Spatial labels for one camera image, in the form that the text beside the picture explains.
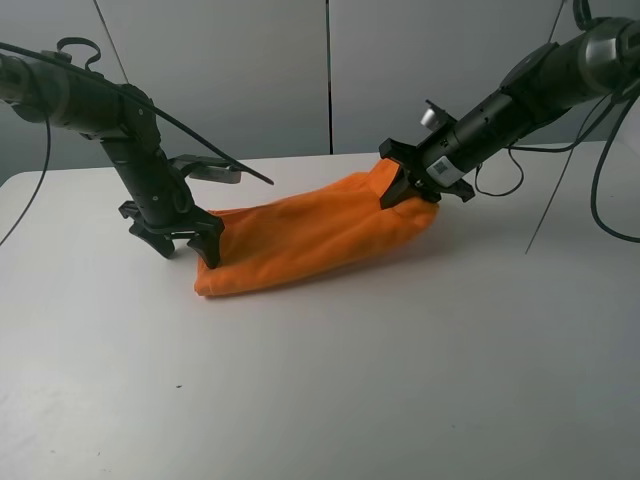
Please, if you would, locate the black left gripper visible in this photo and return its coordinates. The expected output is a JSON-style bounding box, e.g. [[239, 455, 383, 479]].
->
[[117, 149, 225, 269]]

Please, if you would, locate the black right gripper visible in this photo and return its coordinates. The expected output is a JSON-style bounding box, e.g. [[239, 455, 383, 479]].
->
[[379, 97, 515, 209]]

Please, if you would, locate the orange terry towel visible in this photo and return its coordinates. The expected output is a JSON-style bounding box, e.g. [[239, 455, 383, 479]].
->
[[194, 159, 439, 297]]

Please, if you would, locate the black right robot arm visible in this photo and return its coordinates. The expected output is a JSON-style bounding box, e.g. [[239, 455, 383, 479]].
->
[[379, 18, 639, 209]]

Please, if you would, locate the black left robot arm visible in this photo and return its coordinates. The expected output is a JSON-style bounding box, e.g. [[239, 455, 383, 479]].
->
[[1, 51, 224, 268]]

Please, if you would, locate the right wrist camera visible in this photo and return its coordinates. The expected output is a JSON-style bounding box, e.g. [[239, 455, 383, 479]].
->
[[420, 100, 457, 133]]

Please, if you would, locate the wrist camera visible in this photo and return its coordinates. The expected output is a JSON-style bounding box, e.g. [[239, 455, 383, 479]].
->
[[169, 154, 242, 184], [420, 100, 457, 133]]

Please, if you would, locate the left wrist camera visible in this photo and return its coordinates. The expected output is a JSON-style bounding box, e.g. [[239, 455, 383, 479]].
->
[[169, 154, 242, 184]]

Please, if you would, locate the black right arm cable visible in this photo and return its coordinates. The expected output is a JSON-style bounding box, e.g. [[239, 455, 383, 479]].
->
[[474, 0, 640, 256]]

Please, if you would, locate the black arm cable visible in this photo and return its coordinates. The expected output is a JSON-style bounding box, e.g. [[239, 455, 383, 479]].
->
[[474, 0, 640, 256], [0, 39, 275, 246]]

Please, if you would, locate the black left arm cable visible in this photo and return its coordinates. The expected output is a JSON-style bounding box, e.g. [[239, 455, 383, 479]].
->
[[0, 39, 275, 246]]

